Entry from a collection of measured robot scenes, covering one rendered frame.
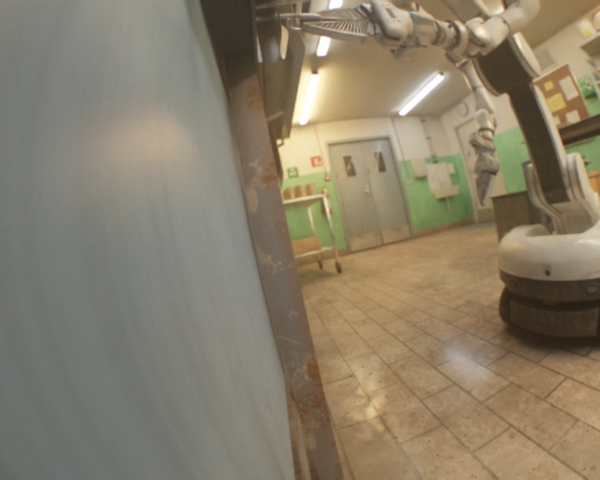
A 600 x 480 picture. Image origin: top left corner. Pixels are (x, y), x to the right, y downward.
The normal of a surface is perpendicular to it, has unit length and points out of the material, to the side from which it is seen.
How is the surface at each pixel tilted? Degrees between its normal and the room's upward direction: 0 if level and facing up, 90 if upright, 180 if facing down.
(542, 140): 99
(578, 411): 0
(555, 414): 0
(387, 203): 90
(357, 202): 90
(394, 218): 90
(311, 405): 90
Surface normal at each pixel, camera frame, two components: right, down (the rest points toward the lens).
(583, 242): -0.69, -0.59
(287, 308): 0.10, 0.00
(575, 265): -0.84, 0.18
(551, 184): -0.89, 0.36
